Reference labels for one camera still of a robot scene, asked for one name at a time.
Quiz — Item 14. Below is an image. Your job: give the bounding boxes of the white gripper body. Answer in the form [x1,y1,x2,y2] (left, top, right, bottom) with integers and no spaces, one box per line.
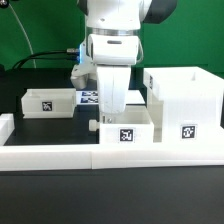
[87,34,139,114]

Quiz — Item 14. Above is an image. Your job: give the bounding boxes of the white front drawer box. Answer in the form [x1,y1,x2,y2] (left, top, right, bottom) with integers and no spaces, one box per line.
[89,105,154,144]

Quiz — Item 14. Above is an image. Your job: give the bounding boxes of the white drawer box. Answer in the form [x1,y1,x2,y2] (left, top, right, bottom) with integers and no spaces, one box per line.
[89,105,154,144]
[21,88,76,118]

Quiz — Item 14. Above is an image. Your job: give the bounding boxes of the white drawer cabinet frame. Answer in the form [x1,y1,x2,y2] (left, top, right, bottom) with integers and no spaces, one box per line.
[143,67,224,143]

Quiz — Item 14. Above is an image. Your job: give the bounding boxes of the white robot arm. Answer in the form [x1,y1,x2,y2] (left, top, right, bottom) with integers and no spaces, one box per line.
[71,0,177,122]

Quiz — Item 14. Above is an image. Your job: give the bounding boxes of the white rear drawer box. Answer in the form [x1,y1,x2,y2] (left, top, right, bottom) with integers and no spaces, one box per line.
[21,88,76,118]

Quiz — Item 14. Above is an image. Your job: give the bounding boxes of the white marker tag sheet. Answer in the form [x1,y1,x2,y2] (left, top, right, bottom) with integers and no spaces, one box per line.
[75,89,146,106]

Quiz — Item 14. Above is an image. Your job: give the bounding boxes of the black cables at base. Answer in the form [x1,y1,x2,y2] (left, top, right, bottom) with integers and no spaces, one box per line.
[11,48,81,70]

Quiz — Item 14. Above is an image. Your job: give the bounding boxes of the white U-shaped boundary frame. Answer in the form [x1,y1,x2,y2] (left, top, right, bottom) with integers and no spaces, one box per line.
[0,114,224,171]

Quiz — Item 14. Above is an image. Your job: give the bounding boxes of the thin white cable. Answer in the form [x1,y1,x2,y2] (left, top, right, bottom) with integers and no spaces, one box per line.
[7,2,38,69]

